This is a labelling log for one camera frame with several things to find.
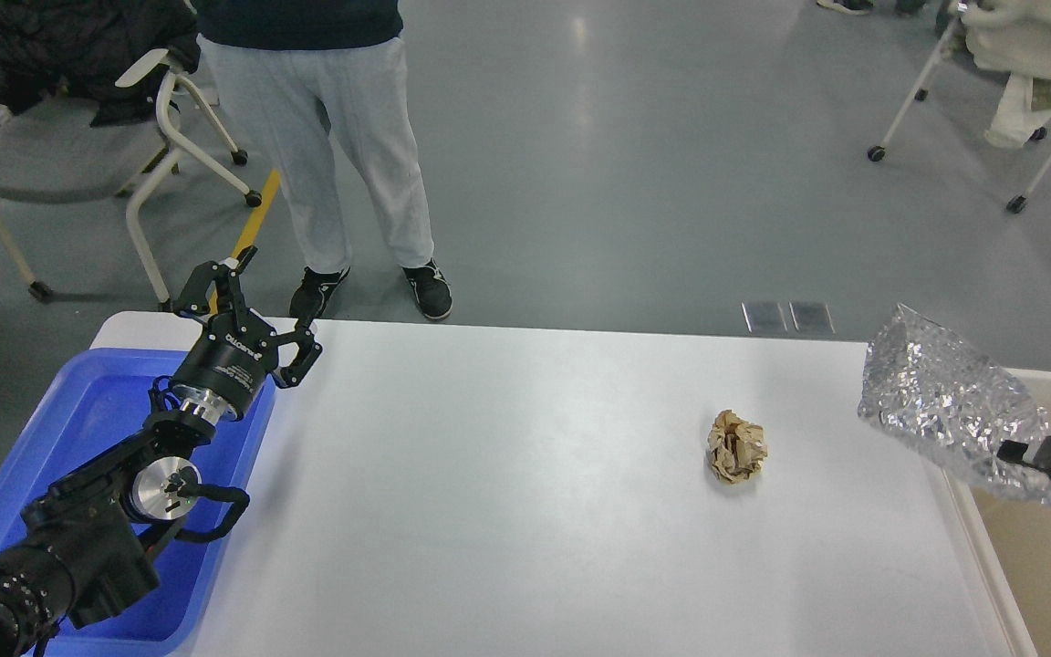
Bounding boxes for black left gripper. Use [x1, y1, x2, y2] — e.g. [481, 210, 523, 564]
[170, 246, 324, 423]

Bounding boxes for silver foil bag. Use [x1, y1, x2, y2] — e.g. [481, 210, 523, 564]
[858, 304, 1051, 505]

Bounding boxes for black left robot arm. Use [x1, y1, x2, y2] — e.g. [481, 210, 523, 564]
[0, 245, 324, 656]

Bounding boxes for person in grey sweatpants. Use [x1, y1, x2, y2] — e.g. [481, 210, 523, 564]
[193, 1, 453, 320]

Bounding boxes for white chair with casters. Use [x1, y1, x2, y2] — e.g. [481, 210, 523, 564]
[865, 1, 1051, 214]

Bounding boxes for right metal floor plate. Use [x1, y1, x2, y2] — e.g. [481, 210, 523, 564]
[788, 302, 836, 334]

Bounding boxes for metal floor plate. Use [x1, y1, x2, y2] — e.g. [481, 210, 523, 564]
[741, 302, 789, 334]
[788, 302, 836, 334]

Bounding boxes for crumpled brown paper ball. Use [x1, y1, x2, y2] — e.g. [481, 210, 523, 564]
[706, 409, 770, 485]

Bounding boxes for black jacket on chair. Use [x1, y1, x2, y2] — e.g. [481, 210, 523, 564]
[0, 1, 201, 126]

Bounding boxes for left metal floor plate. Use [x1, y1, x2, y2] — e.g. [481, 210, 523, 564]
[741, 302, 789, 334]

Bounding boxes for cream garment on chair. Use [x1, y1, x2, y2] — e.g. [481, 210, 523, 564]
[961, 1, 1051, 149]

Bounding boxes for walking person's feet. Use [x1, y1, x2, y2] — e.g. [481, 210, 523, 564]
[815, 0, 875, 16]

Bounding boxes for grey chair with white frame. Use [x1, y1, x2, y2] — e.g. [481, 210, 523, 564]
[0, 48, 262, 308]

